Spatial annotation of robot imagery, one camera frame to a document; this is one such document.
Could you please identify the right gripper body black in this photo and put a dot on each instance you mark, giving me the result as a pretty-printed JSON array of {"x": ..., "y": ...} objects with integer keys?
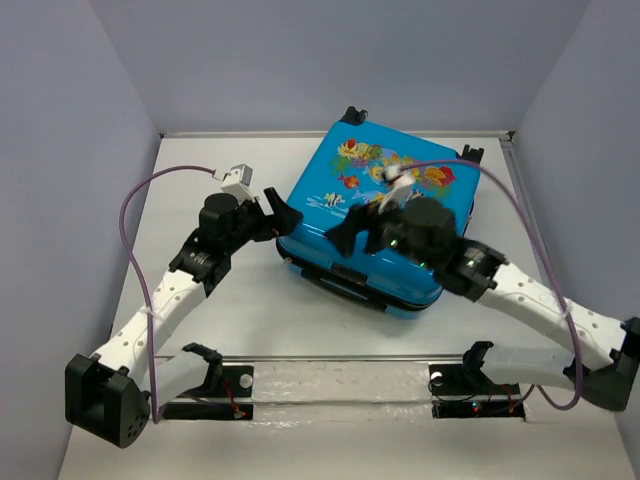
[{"x": 391, "y": 233}]

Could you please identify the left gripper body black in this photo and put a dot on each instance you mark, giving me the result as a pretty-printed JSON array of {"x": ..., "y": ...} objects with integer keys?
[{"x": 252, "y": 225}]

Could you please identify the blue kids suitcase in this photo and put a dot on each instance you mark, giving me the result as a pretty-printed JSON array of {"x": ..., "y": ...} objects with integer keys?
[{"x": 346, "y": 169}]

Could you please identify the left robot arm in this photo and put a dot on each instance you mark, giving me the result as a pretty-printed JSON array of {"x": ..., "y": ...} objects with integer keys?
[{"x": 114, "y": 392}]

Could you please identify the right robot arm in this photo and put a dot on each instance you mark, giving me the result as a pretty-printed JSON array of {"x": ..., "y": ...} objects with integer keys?
[{"x": 595, "y": 356}]

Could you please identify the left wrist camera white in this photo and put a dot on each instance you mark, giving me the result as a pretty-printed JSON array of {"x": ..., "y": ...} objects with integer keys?
[{"x": 236, "y": 182}]

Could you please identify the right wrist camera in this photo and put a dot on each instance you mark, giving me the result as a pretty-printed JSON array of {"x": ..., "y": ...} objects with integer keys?
[{"x": 400, "y": 184}]

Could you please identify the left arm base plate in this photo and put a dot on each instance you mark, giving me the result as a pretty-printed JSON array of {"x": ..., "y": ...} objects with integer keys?
[{"x": 229, "y": 400}]

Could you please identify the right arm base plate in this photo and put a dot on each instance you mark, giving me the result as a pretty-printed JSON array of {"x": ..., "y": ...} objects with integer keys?
[{"x": 459, "y": 394}]

